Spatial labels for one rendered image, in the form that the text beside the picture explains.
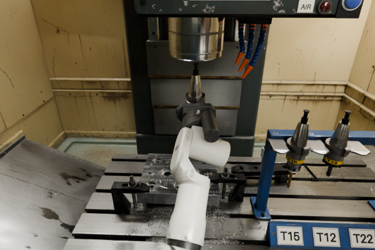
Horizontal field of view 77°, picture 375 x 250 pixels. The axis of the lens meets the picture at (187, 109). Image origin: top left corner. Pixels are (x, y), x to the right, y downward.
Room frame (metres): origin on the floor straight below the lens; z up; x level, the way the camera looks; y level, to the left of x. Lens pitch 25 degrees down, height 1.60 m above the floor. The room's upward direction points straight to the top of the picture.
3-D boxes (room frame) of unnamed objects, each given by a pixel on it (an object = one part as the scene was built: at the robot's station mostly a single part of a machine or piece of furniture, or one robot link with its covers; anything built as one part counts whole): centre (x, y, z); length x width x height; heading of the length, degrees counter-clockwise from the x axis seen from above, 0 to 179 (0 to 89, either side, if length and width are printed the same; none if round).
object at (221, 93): (1.16, -0.04, 1.16); 0.48 x 0.05 x 0.51; 88
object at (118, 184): (0.63, 0.20, 0.97); 0.13 x 0.03 x 0.15; 88
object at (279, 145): (0.58, -0.26, 1.21); 0.07 x 0.05 x 0.01; 178
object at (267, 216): (0.63, -0.27, 1.05); 0.10 x 0.05 x 0.30; 178
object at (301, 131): (0.57, -0.32, 1.26); 0.04 x 0.04 x 0.07
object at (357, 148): (0.57, -0.48, 1.21); 0.07 x 0.05 x 0.01; 178
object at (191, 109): (0.61, -0.03, 1.28); 0.13 x 0.12 x 0.10; 92
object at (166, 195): (0.73, 0.03, 0.97); 0.29 x 0.23 x 0.05; 88
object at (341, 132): (0.57, -0.43, 1.26); 0.04 x 0.04 x 0.07
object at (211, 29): (0.71, -0.02, 1.51); 0.16 x 0.16 x 0.12
